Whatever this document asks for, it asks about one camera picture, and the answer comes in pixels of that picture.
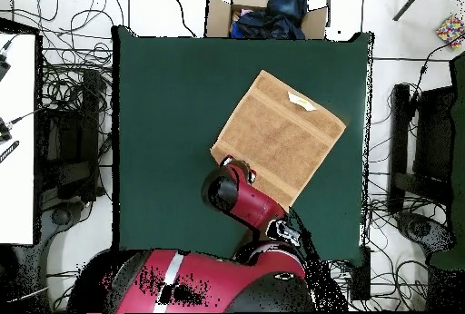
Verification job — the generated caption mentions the thin black cable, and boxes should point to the thin black cable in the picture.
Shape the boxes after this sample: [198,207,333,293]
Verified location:
[160,0,197,38]

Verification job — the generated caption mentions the open cardboard box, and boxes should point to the open cardboard box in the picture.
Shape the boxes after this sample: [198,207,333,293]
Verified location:
[204,0,330,41]

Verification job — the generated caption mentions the multicoloured speckled item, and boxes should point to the multicoloured speckled item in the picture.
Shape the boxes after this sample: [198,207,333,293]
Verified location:
[435,15,465,49]

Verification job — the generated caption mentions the black equipment stand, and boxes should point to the black equipment stand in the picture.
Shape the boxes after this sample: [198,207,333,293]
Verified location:
[34,68,108,206]
[386,83,457,213]

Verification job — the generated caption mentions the white table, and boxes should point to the white table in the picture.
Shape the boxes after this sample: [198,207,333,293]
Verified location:
[0,32,37,246]

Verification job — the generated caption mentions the dark blue clothing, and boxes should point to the dark blue clothing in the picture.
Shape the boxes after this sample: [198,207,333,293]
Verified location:
[229,0,310,41]

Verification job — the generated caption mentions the black device with cable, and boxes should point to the black device with cable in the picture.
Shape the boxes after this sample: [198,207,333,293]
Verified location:
[0,116,15,144]
[0,50,12,83]

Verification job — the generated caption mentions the tan terry towel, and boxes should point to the tan terry towel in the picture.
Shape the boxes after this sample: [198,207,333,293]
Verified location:
[209,69,347,213]

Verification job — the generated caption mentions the black cable with plug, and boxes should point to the black cable with plug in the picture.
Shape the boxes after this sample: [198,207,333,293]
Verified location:
[411,34,465,104]

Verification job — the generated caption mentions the grey metal bar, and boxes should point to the grey metal bar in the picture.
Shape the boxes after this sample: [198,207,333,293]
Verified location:
[391,0,435,22]

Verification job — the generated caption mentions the black power strip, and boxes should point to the black power strip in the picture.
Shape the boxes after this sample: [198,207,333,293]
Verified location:
[350,246,372,301]

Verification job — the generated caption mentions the dark green table cloth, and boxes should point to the dark green table cloth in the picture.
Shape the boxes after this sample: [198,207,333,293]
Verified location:
[111,25,375,268]

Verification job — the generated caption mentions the grey round stand base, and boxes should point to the grey round stand base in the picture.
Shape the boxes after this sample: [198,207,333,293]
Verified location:
[49,205,75,227]
[396,211,452,254]

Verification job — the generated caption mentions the black slotted strip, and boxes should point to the black slotted strip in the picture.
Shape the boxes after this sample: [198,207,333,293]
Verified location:
[0,140,21,165]

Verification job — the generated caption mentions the black cable tangle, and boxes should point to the black cable tangle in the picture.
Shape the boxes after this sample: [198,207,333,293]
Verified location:
[34,0,126,119]
[341,168,431,312]

